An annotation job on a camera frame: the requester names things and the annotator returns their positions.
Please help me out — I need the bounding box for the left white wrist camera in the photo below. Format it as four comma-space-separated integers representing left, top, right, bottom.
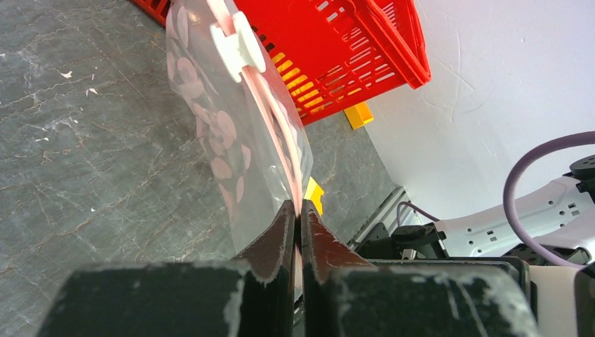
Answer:
502, 259, 594, 336

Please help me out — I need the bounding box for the clear zip top bag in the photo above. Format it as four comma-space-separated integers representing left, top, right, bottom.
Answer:
166, 1, 313, 251

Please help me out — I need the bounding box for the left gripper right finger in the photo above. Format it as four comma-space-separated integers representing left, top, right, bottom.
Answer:
300, 200, 540, 336

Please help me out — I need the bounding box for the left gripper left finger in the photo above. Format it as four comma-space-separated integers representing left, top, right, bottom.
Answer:
38, 201, 296, 336

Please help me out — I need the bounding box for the yellow toy cheese wedge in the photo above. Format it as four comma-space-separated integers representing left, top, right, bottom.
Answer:
304, 177, 325, 216

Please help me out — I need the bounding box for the yellow toy crate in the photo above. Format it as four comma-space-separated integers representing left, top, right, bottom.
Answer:
344, 102, 374, 130

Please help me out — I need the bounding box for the red plastic shopping basket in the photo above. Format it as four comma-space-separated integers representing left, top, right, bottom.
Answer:
130, 0, 432, 127

